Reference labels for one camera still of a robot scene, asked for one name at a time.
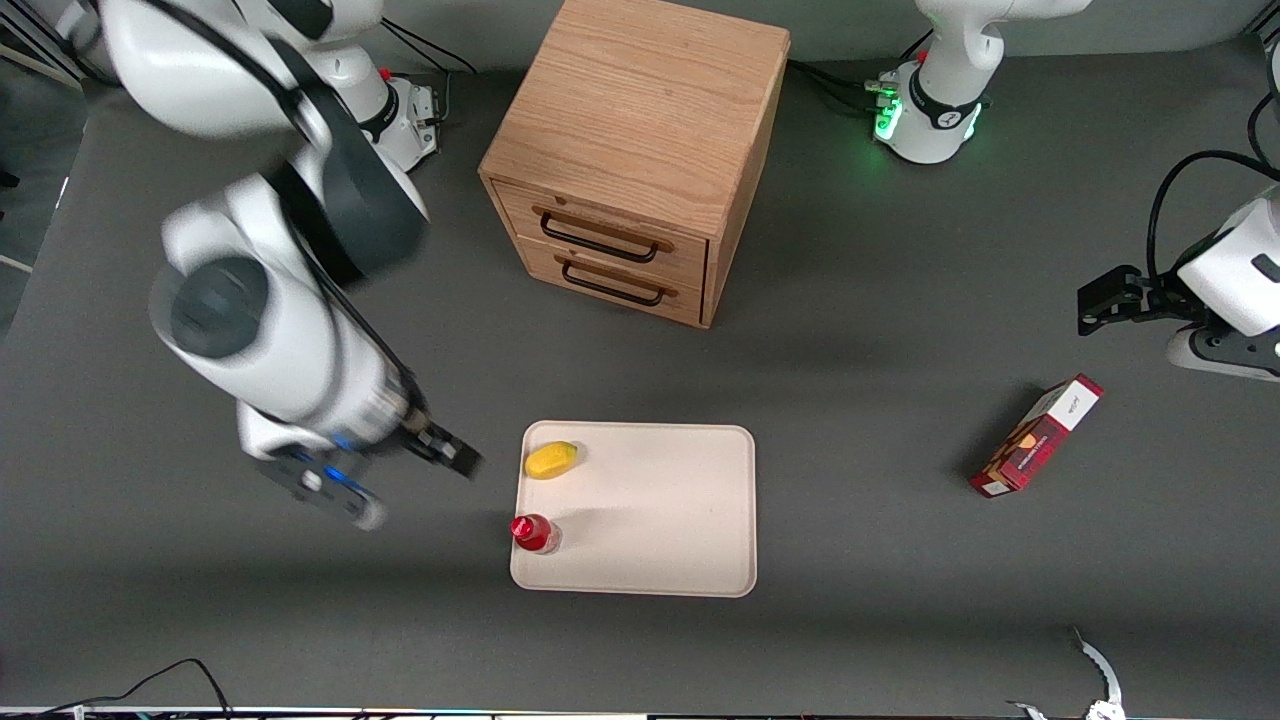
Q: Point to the beige plastic tray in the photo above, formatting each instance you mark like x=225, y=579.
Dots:
x=650, y=520

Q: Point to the yellow toy fruit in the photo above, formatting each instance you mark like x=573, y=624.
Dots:
x=551, y=460

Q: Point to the white curved plastic piece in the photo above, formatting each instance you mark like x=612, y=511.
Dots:
x=1100, y=675

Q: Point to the red coke bottle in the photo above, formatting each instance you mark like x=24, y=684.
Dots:
x=533, y=532

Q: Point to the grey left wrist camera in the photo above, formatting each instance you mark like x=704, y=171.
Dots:
x=1215, y=352

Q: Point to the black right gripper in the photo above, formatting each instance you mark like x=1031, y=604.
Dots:
x=428, y=437

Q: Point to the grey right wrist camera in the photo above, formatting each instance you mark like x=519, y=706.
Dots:
x=325, y=488

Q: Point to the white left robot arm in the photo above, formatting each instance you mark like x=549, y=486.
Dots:
x=945, y=90

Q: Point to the wooden two-drawer cabinet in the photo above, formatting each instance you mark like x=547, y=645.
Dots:
x=640, y=110

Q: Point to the red and white snack box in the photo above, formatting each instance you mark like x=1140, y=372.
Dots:
x=1040, y=435

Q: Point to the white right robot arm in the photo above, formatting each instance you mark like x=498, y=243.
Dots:
x=270, y=260

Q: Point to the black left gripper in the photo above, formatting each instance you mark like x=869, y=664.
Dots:
x=1147, y=297

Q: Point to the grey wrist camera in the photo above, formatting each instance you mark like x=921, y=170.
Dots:
x=325, y=488
x=1215, y=352

